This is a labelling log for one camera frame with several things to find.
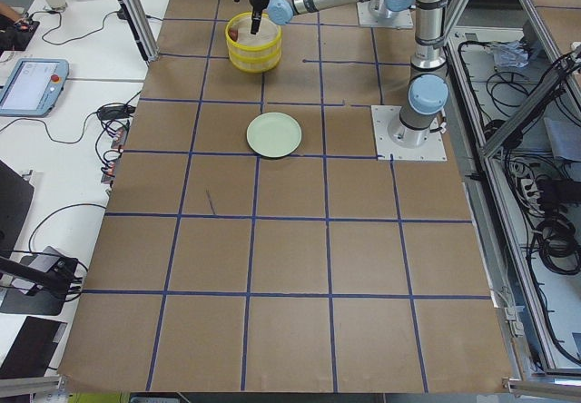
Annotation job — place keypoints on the yellow steamer layer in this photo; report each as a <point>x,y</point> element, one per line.
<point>255,64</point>
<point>266,41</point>

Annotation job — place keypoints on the brown bun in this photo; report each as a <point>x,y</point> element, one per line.
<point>233,34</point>

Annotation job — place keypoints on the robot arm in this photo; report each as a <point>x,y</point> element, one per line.
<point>427,91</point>

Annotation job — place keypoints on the pale green plate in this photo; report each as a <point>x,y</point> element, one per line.
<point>274,135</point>

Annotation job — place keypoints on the black power adapter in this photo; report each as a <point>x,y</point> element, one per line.
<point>115,112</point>

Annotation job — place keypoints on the teach pendant tablet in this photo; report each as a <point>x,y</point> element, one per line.
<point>33,87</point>

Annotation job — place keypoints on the aluminium frame post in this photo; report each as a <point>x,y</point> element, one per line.
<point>140,28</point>

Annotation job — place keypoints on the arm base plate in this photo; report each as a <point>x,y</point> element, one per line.
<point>396,142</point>
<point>394,14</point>

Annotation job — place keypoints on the black camera stand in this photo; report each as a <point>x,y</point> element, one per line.
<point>42,281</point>

